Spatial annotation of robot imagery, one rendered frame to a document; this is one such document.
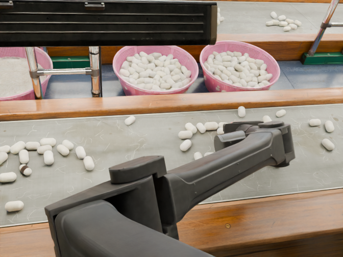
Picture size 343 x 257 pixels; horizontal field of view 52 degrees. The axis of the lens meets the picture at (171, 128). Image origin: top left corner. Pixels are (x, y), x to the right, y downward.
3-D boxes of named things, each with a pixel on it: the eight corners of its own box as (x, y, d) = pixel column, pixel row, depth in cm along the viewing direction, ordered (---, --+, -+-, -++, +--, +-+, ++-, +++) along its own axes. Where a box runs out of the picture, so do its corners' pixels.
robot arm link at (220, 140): (294, 164, 68) (287, 121, 67) (239, 177, 66) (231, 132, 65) (265, 157, 80) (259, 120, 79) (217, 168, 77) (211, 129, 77)
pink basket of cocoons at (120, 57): (209, 101, 114) (215, 77, 108) (138, 126, 102) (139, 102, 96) (166, 57, 129) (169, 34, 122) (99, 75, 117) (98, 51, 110)
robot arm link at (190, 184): (146, 265, 38) (128, 170, 37) (114, 256, 42) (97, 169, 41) (301, 164, 70) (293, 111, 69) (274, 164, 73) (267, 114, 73)
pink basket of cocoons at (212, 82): (283, 109, 116) (293, 86, 109) (206, 113, 110) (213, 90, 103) (254, 61, 134) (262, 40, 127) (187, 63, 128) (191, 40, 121)
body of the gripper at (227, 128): (221, 123, 85) (233, 125, 77) (261, 121, 87) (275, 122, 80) (222, 150, 85) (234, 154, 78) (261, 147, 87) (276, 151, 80)
